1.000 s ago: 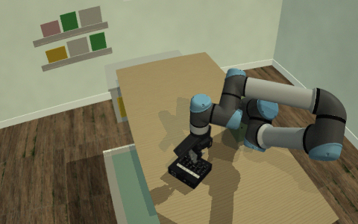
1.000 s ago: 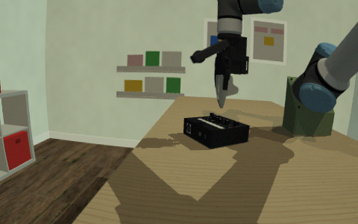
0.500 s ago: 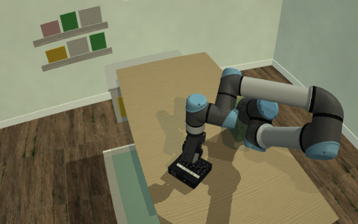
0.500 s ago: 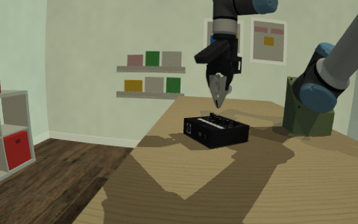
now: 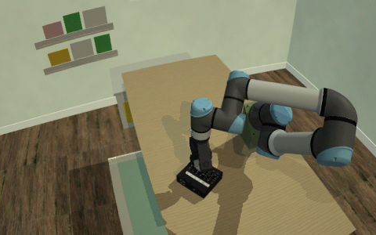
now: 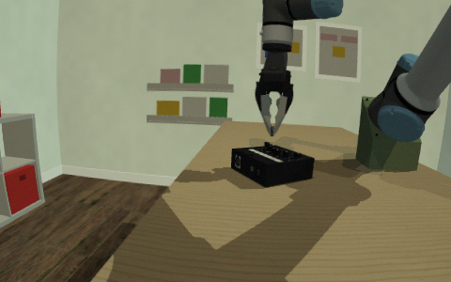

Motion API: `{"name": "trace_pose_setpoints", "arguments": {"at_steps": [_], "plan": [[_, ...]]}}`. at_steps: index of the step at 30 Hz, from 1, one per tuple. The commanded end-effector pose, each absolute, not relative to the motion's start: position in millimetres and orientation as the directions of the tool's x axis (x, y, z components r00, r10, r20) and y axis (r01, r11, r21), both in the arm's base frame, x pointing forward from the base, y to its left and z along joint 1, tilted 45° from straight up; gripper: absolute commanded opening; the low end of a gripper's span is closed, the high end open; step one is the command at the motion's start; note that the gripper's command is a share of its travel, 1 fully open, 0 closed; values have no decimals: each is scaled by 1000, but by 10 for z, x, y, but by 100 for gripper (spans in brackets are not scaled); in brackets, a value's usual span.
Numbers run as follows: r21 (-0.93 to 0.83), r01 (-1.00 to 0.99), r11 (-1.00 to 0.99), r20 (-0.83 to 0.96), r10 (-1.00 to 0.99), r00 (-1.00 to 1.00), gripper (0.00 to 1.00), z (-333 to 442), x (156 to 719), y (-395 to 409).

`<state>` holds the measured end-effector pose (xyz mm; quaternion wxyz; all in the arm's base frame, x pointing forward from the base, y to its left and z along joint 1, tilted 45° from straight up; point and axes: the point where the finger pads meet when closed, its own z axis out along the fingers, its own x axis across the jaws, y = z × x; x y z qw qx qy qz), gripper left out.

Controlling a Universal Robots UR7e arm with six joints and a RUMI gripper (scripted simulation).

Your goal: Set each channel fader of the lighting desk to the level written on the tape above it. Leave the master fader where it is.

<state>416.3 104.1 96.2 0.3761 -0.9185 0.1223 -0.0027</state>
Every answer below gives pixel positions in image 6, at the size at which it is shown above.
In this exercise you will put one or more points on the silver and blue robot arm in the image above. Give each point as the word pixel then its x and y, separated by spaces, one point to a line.
pixel 417 84

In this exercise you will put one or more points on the black lighting desk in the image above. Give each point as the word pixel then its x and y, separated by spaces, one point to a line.
pixel 272 165

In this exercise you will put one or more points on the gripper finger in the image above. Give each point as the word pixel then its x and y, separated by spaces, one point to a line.
pixel 264 102
pixel 283 104

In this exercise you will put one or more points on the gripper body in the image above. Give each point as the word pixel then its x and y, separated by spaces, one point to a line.
pixel 276 86

